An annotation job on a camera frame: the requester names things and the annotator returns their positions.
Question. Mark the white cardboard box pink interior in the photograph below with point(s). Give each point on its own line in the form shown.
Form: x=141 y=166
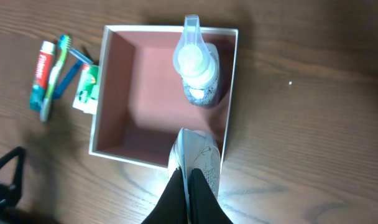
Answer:
x=141 y=103

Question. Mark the green white soap packet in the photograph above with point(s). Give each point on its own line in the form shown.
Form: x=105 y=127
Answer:
x=86 y=97

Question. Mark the red green toothpaste tube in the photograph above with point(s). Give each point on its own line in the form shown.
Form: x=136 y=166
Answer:
x=42 y=72

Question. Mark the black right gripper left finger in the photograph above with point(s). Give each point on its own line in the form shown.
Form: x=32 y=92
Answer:
x=171 y=207

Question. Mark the white patterned lotion tube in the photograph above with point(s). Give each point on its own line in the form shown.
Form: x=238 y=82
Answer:
x=191 y=150

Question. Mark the green white toothbrush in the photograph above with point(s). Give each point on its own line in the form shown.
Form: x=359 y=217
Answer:
x=64 y=46

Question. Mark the clear pump soap bottle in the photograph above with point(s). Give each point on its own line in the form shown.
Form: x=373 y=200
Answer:
x=197 y=62

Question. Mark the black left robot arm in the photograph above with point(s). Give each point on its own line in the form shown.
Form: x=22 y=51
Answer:
x=11 y=194

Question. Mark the blue disposable razor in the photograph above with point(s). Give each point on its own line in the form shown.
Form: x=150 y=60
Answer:
x=82 y=58

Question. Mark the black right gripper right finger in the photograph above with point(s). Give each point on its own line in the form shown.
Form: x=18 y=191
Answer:
x=204 y=206

